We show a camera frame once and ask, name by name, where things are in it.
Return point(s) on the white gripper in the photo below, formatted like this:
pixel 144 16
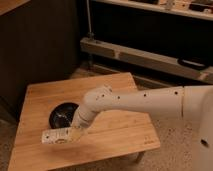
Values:
pixel 78 122

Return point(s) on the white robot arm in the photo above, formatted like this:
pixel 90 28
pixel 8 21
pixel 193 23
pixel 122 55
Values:
pixel 187 102

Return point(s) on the black ceramic bowl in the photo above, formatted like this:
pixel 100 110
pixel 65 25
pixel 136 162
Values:
pixel 62 115

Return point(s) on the wooden side table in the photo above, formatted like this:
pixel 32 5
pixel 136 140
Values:
pixel 113 134

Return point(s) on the metal vertical pole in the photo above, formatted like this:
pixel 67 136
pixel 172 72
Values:
pixel 90 31

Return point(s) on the wooden shelf with items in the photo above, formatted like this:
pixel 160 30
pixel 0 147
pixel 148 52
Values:
pixel 167 8

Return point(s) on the grey metal rail beam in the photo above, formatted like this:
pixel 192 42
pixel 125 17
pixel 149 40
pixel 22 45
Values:
pixel 145 59

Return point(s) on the black handle on rail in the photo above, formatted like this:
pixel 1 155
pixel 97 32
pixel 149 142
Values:
pixel 192 65

